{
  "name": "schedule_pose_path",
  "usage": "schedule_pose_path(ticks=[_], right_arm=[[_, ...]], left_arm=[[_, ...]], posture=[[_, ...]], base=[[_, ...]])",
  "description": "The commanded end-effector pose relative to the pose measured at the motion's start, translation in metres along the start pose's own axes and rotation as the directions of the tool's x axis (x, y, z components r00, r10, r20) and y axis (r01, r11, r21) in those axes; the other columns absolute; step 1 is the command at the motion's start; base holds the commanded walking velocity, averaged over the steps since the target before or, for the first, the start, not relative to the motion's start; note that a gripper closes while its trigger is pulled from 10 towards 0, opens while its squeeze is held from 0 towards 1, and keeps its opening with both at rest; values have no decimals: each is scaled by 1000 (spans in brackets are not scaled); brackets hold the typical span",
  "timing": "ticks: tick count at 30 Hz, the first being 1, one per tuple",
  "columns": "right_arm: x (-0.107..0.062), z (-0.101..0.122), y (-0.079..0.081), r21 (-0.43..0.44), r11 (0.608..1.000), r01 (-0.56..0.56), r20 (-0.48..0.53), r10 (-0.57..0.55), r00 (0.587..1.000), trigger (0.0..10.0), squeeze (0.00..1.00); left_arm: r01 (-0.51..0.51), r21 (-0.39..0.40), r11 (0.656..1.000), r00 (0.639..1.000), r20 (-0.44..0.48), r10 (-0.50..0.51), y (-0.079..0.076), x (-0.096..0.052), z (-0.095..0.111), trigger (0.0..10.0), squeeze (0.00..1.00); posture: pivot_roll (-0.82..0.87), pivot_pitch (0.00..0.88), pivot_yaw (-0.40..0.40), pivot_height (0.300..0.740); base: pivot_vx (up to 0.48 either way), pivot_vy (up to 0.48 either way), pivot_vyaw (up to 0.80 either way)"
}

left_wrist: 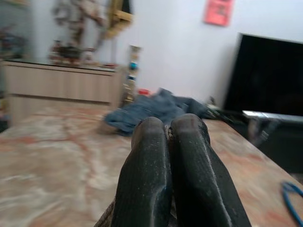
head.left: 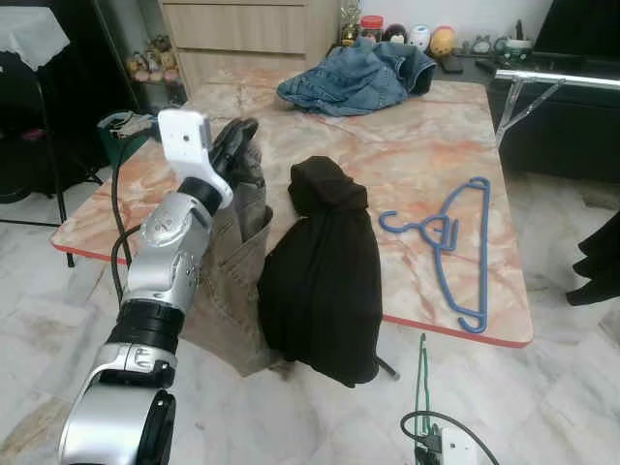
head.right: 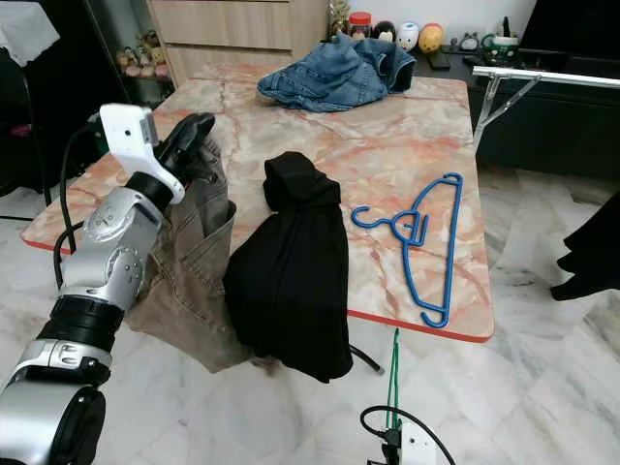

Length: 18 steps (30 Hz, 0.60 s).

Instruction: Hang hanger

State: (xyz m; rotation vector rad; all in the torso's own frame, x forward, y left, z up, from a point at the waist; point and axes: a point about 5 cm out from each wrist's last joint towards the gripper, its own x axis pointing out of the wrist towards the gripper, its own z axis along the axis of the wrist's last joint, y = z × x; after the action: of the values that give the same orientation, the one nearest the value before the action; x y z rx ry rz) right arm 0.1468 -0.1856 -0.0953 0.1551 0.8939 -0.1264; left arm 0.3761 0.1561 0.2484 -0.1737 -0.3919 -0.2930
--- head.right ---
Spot black t-shirt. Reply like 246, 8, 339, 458
549, 189, 620, 301

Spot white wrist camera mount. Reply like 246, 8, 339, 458
99, 104, 185, 204
399, 433, 437, 465

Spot black TV console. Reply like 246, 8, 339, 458
417, 48, 620, 180

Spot brown trousers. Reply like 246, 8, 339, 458
131, 145, 253, 374

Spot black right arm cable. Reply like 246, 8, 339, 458
360, 405, 456, 465

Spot blue denim jacket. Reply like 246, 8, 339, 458
257, 32, 418, 112

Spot marble-top folding table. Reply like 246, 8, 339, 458
19, 63, 497, 374

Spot light wooden cabinet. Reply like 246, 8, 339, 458
145, 0, 328, 88

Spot black garment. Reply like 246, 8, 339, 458
223, 150, 355, 384

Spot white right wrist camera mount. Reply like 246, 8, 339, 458
399, 433, 437, 465

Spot white green mug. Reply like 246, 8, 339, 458
484, 34, 519, 59

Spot white round doll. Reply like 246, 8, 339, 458
395, 21, 420, 49

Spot silver metal clothes rack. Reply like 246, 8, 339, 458
472, 63, 620, 146

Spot green plastic hanger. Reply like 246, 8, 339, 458
387, 329, 403, 432

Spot blue plastic hanger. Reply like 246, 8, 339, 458
351, 172, 464, 328

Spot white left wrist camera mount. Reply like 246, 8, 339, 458
99, 104, 185, 204

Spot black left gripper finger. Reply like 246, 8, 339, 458
174, 112, 216, 151

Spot white cloth cover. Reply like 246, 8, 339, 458
0, 0, 59, 67

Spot black television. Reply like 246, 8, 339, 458
518, 0, 620, 54

